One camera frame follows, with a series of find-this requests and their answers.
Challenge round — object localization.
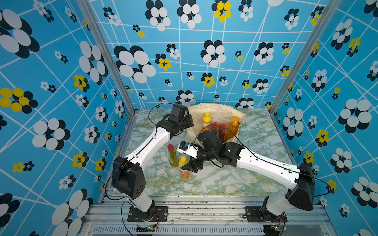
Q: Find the orange bottle yellow cap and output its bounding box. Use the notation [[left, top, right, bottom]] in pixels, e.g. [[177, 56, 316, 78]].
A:
[[179, 156, 190, 181], [201, 112, 211, 132]]

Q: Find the dark red bottle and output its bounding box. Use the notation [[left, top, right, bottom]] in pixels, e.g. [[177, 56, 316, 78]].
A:
[[218, 124, 226, 143], [211, 122, 218, 137]]

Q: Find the green bottle red cap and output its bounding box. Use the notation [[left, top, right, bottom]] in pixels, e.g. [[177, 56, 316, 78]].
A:
[[167, 144, 179, 167]]

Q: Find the orange pump dish soap bottle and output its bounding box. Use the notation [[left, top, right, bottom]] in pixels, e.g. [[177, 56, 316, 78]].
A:
[[225, 117, 240, 141]]

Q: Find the cream canvas shopping bag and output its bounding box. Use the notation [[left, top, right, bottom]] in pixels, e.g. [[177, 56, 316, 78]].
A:
[[184, 103, 246, 144]]

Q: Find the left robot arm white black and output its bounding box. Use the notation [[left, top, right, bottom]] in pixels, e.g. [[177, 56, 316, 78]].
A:
[[110, 103, 194, 220]]

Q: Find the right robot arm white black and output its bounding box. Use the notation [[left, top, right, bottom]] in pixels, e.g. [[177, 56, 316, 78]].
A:
[[178, 131, 316, 222]]

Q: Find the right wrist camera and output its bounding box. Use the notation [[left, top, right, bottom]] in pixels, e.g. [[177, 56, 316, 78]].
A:
[[177, 141, 199, 158]]

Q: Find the aluminium frame rail front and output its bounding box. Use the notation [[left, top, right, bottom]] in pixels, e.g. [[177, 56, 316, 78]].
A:
[[80, 196, 337, 236]]

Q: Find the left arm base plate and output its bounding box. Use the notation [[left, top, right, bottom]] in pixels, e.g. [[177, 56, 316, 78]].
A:
[[127, 206, 168, 223]]

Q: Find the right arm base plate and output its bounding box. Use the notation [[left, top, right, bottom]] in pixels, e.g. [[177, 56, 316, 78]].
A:
[[244, 206, 287, 223]]

